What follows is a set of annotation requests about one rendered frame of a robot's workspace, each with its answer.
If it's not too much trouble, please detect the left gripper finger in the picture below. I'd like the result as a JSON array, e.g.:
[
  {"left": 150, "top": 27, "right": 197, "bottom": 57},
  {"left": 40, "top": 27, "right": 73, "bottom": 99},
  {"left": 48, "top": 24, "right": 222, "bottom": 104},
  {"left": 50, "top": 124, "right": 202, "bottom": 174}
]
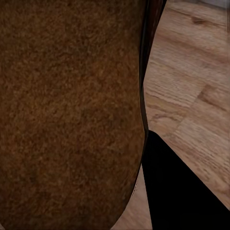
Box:
[{"left": 142, "top": 130, "right": 230, "bottom": 230}]

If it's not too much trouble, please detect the sandal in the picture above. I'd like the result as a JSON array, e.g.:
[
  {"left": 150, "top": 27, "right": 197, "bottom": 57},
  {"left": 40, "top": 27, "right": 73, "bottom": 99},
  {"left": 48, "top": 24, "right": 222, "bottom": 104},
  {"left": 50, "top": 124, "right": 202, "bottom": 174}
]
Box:
[{"left": 0, "top": 0, "right": 167, "bottom": 230}]

